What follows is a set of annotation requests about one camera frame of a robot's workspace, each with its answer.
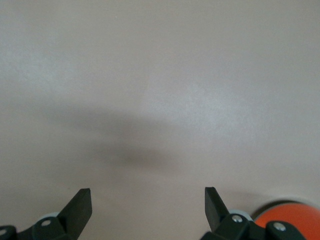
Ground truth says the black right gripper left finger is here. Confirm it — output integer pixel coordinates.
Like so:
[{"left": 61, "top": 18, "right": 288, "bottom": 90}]
[{"left": 14, "top": 188, "right": 93, "bottom": 240}]

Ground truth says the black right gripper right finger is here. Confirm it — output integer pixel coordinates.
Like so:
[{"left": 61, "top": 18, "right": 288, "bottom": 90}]
[{"left": 199, "top": 186, "right": 266, "bottom": 240}]

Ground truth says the orange can with grey lid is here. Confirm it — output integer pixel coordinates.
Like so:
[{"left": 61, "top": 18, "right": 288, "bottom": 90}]
[{"left": 252, "top": 201, "right": 320, "bottom": 240}]

